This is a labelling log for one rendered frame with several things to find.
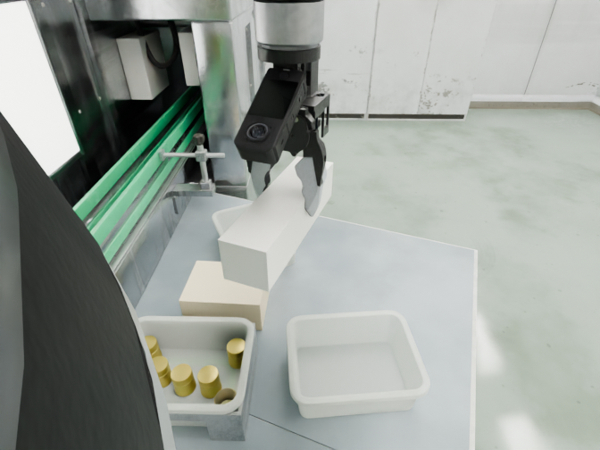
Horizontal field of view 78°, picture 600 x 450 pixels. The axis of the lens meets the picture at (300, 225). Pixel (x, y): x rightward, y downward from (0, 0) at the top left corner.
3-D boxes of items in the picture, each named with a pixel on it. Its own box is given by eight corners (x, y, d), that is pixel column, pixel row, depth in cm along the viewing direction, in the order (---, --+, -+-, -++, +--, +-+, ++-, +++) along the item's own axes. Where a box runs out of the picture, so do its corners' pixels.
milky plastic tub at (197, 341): (145, 345, 73) (133, 314, 68) (259, 346, 72) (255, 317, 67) (104, 437, 59) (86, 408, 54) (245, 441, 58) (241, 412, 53)
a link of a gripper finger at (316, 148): (334, 180, 48) (317, 112, 44) (329, 186, 46) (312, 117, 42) (301, 183, 50) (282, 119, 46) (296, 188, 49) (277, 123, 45)
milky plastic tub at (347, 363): (286, 345, 75) (285, 315, 70) (395, 337, 76) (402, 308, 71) (291, 434, 61) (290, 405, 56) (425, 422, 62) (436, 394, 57)
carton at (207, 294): (202, 285, 87) (196, 260, 83) (270, 288, 86) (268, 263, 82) (185, 326, 77) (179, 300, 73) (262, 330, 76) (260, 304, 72)
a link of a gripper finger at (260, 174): (279, 190, 57) (294, 138, 52) (262, 210, 53) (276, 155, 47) (261, 182, 58) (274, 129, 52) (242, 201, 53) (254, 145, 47)
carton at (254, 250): (331, 195, 62) (333, 162, 59) (269, 292, 44) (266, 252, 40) (297, 188, 64) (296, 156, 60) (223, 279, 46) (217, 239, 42)
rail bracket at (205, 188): (175, 204, 109) (158, 130, 96) (232, 205, 109) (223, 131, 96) (170, 213, 105) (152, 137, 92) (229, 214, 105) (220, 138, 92)
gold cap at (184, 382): (198, 378, 65) (194, 362, 63) (193, 396, 62) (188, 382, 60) (178, 377, 65) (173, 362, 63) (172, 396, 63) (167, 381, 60)
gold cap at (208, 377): (223, 379, 65) (220, 364, 63) (219, 399, 62) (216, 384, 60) (204, 379, 65) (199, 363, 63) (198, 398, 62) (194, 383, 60)
